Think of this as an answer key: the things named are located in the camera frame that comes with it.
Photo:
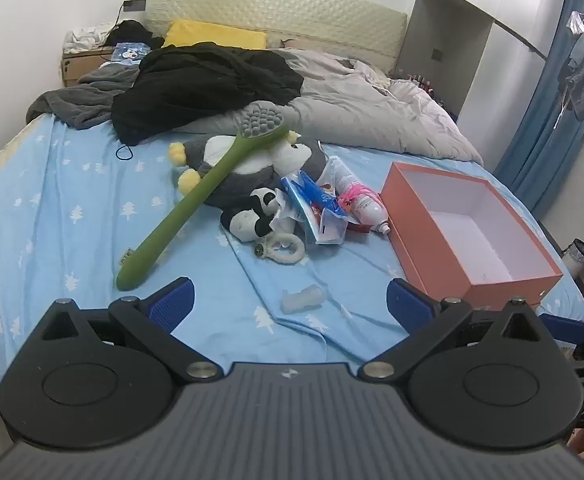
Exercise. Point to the grey penguin plush toy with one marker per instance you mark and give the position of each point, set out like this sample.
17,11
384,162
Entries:
267,180

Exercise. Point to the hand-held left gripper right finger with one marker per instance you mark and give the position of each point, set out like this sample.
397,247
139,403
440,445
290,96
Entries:
408,302

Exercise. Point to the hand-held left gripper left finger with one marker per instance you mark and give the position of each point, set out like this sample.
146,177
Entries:
172,302

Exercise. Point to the dark grey blanket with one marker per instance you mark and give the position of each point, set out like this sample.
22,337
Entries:
82,100

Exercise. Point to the black wall socket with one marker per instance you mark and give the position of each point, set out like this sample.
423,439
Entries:
134,5

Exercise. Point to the small clear plastic piece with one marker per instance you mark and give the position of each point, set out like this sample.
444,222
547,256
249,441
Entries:
299,300

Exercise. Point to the blue curtain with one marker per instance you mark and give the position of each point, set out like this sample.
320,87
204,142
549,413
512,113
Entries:
537,135

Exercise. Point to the dark wall switch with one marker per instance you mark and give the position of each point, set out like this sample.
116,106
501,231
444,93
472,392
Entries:
438,55

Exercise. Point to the orange cardboard box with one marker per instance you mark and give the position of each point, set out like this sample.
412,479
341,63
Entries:
502,292

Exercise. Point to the brown cardboard box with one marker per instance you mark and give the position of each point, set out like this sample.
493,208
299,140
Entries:
79,67

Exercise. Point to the light grey duvet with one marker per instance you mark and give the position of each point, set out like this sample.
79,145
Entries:
362,110

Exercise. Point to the yellow pillow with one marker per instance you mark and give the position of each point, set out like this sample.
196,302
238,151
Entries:
212,35

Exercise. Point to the black jacket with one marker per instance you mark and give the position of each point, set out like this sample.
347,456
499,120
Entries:
197,85

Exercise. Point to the white crumpled cloth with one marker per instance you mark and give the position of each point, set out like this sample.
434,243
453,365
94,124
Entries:
87,37

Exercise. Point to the white wardrobe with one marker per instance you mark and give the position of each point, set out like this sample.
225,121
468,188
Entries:
472,35

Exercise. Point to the black bag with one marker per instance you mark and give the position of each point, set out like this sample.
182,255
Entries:
132,32

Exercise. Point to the white spray bottle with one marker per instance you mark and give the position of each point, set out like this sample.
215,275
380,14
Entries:
367,210

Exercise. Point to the colourful small items row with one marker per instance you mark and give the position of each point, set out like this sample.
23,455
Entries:
422,85

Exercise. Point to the black and white panda plush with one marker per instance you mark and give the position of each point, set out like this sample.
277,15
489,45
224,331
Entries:
244,222

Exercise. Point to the cream padded headboard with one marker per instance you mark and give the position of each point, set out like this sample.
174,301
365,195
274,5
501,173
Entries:
282,10

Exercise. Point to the blue printed bed sheet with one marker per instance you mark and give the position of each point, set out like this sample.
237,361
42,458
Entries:
72,240

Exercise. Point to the blue snack packet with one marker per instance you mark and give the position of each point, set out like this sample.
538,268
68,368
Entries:
299,195

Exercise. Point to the white trash bin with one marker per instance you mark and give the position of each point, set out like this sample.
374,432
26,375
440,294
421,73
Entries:
579,257

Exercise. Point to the blue cartoon packet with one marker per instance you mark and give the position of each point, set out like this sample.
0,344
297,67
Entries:
129,52

